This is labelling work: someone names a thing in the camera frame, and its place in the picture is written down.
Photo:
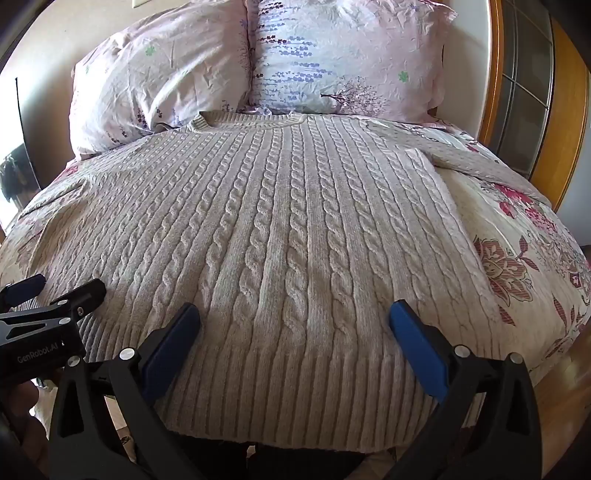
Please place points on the pink pillow with tree print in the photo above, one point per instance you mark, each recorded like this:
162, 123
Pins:
351, 55

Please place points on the pink pillow with purple sprigs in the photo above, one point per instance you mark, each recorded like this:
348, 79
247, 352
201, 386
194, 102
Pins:
152, 78

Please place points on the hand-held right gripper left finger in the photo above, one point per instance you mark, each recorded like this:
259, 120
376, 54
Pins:
171, 344

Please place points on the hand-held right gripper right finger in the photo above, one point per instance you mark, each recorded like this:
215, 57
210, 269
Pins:
415, 344

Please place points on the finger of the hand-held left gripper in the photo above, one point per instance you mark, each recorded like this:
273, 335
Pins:
81, 295
21, 288

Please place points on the cream floral bed sheet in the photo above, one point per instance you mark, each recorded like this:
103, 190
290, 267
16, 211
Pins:
512, 258

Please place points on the thin black flat panel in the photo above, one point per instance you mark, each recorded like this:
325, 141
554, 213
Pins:
18, 170

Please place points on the wooden door with glass panes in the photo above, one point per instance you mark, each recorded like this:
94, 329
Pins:
568, 115

